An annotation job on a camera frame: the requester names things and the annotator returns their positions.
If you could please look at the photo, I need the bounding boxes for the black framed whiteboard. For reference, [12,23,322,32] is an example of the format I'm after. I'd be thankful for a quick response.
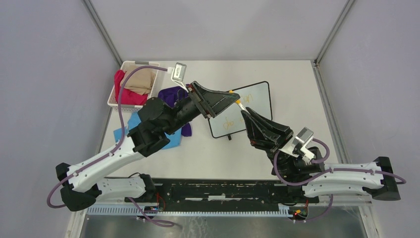
[209,81,272,138]

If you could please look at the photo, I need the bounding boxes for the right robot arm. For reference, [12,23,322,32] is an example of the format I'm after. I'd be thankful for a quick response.
[241,107,407,202]

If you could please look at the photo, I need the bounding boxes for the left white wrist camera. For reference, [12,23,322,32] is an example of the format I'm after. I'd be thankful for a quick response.
[171,62,187,87]

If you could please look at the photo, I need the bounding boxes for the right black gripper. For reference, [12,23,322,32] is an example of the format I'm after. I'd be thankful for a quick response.
[241,107,296,178]

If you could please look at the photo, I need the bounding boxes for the red cloth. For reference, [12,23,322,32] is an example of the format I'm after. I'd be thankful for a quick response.
[114,70,148,106]

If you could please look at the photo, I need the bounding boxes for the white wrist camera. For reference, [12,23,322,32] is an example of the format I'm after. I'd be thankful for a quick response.
[280,127,315,164]
[171,62,187,87]

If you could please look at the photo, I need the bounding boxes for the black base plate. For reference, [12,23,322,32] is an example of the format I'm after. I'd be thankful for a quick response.
[134,178,319,212]

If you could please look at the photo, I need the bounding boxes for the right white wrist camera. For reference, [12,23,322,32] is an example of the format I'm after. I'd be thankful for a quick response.
[280,127,315,164]

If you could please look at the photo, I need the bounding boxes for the purple cloth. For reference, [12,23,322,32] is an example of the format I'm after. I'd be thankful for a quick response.
[158,86,192,137]

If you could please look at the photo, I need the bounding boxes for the beige cloth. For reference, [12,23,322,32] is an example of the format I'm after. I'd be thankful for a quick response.
[124,68,156,95]

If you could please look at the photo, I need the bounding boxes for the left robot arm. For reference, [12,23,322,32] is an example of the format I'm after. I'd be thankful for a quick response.
[56,82,240,211]

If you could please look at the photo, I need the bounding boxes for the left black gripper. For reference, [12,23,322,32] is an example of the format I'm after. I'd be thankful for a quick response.
[163,81,241,135]

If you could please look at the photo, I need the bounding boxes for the blue patterned cloth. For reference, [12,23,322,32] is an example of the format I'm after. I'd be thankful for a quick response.
[113,112,182,150]

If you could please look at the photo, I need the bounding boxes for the white orange marker pen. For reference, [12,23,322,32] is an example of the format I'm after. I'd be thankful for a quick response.
[235,100,246,111]

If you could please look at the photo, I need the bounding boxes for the white slotted cable duct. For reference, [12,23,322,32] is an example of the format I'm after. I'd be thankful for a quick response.
[86,204,292,218]

